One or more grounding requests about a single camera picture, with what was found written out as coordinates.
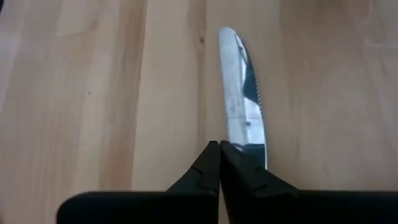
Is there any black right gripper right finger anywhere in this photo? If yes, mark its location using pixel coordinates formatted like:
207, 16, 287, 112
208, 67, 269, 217
220, 140, 398, 224

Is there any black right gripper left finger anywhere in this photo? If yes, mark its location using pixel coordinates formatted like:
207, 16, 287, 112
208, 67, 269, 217
57, 140, 221, 224

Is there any silver table knife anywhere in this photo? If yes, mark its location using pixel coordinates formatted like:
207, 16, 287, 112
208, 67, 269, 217
217, 27, 268, 170

